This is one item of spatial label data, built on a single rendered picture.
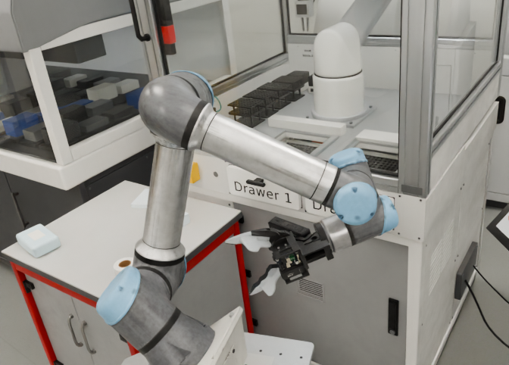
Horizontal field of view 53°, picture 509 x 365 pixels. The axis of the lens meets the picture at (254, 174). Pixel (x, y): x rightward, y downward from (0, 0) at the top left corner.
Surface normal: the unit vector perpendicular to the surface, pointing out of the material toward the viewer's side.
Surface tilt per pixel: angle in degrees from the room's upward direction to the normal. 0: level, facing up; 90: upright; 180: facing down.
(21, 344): 0
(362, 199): 79
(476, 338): 0
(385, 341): 90
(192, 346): 35
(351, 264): 90
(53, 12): 90
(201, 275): 90
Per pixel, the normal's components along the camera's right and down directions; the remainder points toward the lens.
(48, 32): 0.82, 0.17
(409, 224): -0.56, 0.42
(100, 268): -0.11, -0.89
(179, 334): 0.25, -0.59
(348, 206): -0.15, 0.29
